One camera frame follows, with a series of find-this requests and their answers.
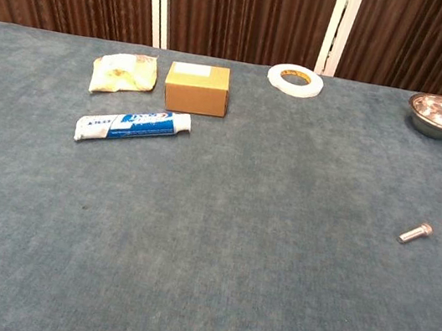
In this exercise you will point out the silver metal bolt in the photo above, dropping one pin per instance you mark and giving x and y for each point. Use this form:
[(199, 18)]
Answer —
[(414, 234)]

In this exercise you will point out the blue felt table mat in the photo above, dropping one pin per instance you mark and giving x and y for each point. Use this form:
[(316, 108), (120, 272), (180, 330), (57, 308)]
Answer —
[(209, 236)]

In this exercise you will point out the brown cardboard box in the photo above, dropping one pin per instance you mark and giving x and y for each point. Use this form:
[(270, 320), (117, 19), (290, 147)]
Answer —
[(196, 93)]

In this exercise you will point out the blue white toothpaste tube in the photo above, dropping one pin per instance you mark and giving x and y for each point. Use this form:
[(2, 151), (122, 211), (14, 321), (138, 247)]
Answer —
[(134, 127)]

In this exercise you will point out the white tape roll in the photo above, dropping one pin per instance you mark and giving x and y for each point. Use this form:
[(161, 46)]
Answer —
[(275, 80)]

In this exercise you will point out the cream plastic snack packet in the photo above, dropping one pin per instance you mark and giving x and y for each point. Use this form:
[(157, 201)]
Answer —
[(123, 75)]

